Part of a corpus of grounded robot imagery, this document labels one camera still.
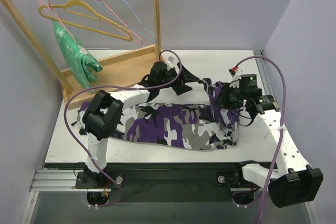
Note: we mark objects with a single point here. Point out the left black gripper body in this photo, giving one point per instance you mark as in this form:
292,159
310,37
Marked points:
179,77

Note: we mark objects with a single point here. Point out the blue wire hanger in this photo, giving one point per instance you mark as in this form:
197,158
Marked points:
125,11

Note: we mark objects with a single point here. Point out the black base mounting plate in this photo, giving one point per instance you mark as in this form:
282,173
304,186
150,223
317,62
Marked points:
166,182

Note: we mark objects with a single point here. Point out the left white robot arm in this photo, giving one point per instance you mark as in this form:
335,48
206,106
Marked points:
105,110

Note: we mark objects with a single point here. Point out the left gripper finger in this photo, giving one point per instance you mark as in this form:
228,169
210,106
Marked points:
187,76
180,89

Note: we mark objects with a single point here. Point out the wooden clothes rack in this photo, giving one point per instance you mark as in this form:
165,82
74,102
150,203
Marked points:
126,61

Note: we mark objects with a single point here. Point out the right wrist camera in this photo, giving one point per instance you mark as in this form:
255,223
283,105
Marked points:
248,82

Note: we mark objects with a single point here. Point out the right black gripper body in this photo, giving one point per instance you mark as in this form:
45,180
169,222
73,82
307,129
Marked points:
224,98

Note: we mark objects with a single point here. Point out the yellow plastic hanger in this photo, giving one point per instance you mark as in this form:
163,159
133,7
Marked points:
79,8

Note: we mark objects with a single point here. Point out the aluminium frame rail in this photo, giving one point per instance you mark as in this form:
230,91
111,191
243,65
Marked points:
69,143

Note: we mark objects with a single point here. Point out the pink wire hanger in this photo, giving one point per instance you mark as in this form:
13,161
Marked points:
119,25
49,6

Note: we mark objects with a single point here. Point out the left pink wire hanger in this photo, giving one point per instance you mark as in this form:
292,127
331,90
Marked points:
49,6

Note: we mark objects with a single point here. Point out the green patterned garment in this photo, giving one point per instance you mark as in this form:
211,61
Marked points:
82,64

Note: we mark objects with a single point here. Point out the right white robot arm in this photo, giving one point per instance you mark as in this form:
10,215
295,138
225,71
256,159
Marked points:
294,180

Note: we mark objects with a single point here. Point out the right pink wire hanger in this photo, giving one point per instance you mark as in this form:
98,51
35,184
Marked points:
119,25

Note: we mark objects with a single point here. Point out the purple camouflage trousers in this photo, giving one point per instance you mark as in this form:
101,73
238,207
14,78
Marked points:
200,127

